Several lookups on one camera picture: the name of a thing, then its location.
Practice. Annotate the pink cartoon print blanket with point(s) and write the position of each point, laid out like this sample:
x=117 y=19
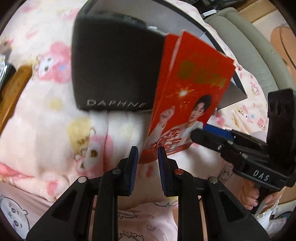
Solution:
x=48 y=143

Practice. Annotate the wooden comb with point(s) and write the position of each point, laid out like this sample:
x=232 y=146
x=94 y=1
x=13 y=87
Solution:
x=11 y=92

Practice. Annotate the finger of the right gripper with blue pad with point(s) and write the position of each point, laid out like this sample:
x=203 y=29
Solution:
x=218 y=130

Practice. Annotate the red envelope with man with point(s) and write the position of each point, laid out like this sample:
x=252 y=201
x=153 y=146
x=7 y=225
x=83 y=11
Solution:
x=198 y=76

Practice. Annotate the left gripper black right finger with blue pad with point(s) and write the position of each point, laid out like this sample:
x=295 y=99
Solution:
x=167 y=169

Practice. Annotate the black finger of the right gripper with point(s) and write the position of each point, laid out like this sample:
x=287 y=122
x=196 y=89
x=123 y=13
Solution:
x=214 y=140

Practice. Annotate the grey green sofa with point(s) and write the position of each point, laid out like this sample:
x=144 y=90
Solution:
x=252 y=50

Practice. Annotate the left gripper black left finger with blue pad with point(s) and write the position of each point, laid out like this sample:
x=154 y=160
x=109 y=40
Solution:
x=125 y=180

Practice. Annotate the black Daphne box lid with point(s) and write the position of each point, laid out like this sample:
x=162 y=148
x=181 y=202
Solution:
x=115 y=65

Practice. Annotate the person's hand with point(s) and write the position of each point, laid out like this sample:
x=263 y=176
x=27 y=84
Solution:
x=249 y=196

